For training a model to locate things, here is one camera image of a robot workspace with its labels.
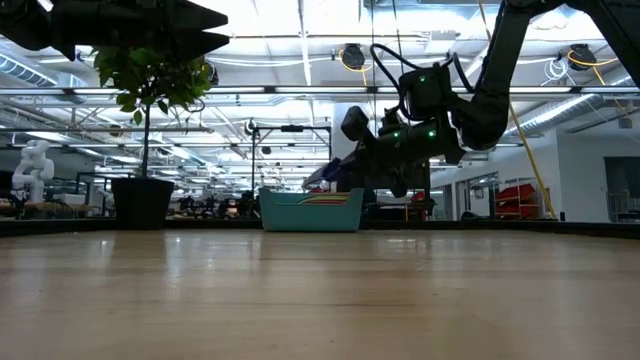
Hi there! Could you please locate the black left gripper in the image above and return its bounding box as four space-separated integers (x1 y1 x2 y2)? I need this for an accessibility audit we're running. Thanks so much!
49 0 231 61

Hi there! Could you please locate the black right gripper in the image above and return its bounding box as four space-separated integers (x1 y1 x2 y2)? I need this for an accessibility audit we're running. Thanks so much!
332 122 466 199

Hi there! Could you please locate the teal plastic basket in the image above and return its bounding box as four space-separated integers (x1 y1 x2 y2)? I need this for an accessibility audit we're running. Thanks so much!
258 187 365 233

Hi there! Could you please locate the green artificial plant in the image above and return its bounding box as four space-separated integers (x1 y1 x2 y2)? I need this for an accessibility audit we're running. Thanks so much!
92 47 214 180

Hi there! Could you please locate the red storage bin shelf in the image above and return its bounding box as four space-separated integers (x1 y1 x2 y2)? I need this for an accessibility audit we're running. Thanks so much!
494 182 551 220

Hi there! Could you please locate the black plant pot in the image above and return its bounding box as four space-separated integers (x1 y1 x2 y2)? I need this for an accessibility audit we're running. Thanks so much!
110 177 176 231

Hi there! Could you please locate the white robot figure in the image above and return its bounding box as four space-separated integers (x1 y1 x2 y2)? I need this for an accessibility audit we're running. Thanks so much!
10 139 55 205

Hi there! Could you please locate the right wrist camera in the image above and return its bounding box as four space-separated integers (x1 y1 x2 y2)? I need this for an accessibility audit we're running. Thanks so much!
341 105 372 142

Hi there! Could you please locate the black metal frame rig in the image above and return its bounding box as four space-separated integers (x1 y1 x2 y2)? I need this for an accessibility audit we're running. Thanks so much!
251 124 333 194

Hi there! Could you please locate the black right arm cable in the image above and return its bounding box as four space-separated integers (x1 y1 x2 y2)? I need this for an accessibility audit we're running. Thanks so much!
369 43 474 121

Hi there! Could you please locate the black hanging cable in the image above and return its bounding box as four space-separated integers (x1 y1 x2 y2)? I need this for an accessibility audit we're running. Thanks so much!
391 0 407 71

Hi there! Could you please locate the black aluminium table frame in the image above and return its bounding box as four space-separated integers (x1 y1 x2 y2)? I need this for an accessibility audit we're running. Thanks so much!
0 217 640 240

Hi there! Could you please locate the yellow hanging cable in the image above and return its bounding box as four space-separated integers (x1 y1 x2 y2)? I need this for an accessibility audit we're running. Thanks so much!
477 0 559 221

